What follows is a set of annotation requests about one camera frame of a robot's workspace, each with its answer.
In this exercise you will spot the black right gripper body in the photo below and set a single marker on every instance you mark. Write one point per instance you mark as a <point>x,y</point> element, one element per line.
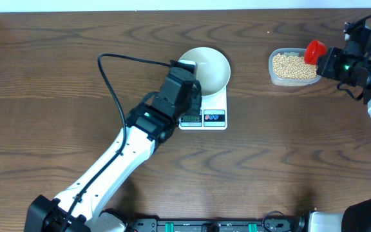
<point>344,68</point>

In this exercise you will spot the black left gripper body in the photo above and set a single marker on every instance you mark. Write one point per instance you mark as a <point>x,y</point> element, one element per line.
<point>189,104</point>

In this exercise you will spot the red plastic measuring scoop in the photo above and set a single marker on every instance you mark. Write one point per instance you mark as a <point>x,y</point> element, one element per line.
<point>314,50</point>

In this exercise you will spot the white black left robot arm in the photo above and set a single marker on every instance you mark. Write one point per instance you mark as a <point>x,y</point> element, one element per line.
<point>147,126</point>

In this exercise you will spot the white digital kitchen scale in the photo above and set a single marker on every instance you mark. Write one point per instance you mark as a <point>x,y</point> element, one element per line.
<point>213,114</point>

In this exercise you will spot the white round bowl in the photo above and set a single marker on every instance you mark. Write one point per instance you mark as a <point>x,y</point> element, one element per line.
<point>213,69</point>

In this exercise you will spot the clear plastic container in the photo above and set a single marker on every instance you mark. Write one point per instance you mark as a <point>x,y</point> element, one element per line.
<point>289,82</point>

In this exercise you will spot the soybeans in container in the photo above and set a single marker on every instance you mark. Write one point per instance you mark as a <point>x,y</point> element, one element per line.
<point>292,67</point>

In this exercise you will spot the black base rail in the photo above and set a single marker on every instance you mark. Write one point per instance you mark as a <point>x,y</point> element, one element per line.
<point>274,224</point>

